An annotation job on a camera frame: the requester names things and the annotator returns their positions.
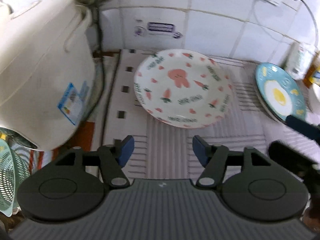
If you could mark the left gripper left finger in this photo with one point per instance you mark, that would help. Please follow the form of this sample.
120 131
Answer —
110 160

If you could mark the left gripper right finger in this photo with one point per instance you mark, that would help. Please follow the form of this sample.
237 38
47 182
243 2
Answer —
214 159

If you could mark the pink rabbit carrot plate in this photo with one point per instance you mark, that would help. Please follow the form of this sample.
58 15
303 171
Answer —
183 88

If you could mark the blue fried egg plate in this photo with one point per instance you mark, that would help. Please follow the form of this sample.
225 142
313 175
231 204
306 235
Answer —
279 92

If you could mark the red striped cloth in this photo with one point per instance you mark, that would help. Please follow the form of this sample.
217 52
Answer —
86 137

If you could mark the striped table mat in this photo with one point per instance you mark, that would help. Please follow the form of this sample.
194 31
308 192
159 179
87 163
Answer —
162 151

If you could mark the green plastic basket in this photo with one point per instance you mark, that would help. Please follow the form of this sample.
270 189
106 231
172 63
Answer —
15 168

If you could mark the yellow label oil bottle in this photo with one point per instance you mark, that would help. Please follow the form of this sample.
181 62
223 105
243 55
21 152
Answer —
313 73

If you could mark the white salt bag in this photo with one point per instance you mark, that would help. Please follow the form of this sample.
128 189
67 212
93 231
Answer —
299 60

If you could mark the white rice cooker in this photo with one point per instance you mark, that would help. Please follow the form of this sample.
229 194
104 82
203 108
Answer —
47 72

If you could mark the blue wall sticker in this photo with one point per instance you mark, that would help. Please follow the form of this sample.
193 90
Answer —
152 28

